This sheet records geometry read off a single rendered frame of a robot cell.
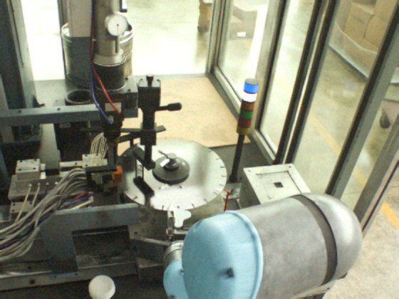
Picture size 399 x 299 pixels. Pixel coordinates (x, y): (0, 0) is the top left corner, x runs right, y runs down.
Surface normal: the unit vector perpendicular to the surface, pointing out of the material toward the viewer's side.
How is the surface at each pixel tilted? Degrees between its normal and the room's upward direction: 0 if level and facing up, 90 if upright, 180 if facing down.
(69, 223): 90
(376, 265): 0
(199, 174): 0
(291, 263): 51
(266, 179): 0
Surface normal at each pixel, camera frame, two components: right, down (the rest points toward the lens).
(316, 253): 0.35, -0.05
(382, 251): 0.09, -0.79
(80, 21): 0.25, 0.61
